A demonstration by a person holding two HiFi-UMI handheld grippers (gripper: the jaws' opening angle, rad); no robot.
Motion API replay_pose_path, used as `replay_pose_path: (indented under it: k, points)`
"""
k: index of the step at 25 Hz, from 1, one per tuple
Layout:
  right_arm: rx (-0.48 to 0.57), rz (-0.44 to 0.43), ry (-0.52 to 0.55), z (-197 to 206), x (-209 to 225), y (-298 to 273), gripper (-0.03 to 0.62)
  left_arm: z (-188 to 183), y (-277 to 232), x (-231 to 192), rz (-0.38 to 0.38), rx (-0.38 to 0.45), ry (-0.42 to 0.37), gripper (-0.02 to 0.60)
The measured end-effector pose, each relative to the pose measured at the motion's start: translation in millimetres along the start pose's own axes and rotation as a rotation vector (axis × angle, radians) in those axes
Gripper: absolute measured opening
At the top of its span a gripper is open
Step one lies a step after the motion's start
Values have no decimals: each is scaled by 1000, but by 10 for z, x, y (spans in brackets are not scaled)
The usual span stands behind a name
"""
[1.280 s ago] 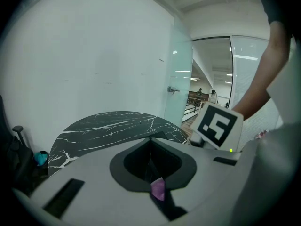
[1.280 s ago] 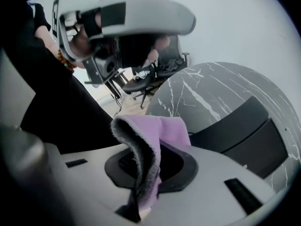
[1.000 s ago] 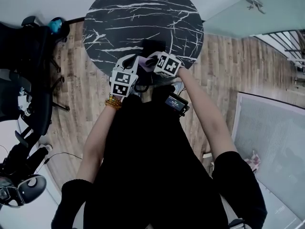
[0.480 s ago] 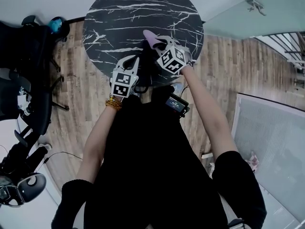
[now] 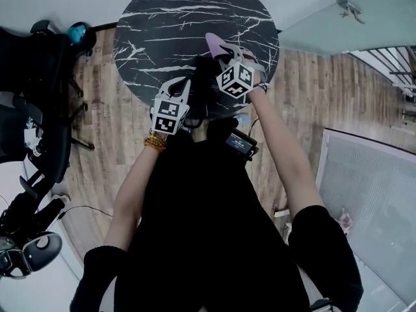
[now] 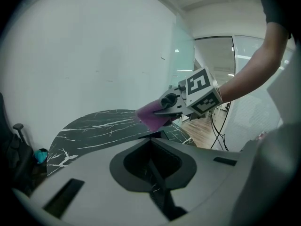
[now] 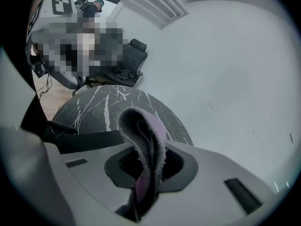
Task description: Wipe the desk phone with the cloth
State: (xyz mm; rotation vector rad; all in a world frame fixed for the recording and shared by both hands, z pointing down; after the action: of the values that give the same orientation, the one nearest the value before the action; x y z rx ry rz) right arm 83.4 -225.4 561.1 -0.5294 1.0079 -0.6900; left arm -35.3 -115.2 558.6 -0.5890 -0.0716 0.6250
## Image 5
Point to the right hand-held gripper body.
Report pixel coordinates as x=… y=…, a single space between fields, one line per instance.
x=235 y=78

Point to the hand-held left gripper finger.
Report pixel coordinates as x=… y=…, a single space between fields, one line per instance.
x=185 y=93
x=165 y=89

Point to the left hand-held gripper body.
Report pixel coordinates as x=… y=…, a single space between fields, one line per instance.
x=169 y=115

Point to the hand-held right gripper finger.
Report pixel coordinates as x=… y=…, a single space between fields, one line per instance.
x=237 y=51
x=224 y=54

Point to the purple cloth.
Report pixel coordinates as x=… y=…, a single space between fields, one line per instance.
x=214 y=45

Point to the person's right forearm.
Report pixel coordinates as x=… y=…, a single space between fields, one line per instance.
x=286 y=161

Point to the person's left forearm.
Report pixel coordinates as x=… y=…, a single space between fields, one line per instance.
x=133 y=190

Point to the person's right hand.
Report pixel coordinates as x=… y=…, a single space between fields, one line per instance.
x=260 y=73

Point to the dark wrist band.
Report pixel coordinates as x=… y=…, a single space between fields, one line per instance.
x=261 y=87

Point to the black waist device with screen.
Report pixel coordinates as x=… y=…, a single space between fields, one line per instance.
x=240 y=141

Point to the teal rounded object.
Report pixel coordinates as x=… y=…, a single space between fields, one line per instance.
x=77 y=32

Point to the person's black shirt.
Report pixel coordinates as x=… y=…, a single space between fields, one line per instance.
x=208 y=223

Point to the frosted glass door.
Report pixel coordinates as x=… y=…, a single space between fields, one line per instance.
x=351 y=34

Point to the black mesh office chair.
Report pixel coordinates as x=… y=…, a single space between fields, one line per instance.
x=52 y=161
x=39 y=63

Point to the white power plug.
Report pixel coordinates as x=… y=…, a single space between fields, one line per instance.
x=61 y=198

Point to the small white item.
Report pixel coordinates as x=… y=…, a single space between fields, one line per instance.
x=34 y=138

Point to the black metal railing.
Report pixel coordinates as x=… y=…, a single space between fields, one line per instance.
x=390 y=63

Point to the glass partition with blinds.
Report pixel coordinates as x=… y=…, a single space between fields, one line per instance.
x=367 y=190

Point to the pink checkered bag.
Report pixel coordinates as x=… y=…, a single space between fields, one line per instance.
x=345 y=223

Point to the gray and black device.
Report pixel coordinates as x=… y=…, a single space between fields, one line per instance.
x=39 y=252

